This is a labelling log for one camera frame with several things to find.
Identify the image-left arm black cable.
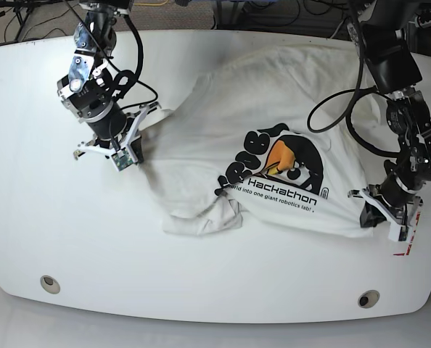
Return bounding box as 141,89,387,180
62,0,160,153

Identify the right table cable grommet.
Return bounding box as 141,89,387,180
358,290,380,309

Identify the white printed t-shirt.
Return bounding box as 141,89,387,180
142,46,373,238

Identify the left table cable grommet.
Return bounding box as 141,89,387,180
40,275,60,294

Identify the red tape rectangle marking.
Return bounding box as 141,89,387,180
393,210,421,257

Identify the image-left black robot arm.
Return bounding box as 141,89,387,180
57,1,160,172

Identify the image-right gripper white bracket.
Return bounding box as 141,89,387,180
348,179,424,242

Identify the yellow cable on floor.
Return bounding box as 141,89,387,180
131,0,173,8

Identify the black tripod stand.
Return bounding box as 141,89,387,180
0,1,39,44

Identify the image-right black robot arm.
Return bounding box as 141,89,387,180
345,1,431,242

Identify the table cable grommet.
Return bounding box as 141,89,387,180
40,275,60,294
358,290,380,309

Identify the image-left gripper white bracket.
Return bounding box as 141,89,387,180
73,101,160,172

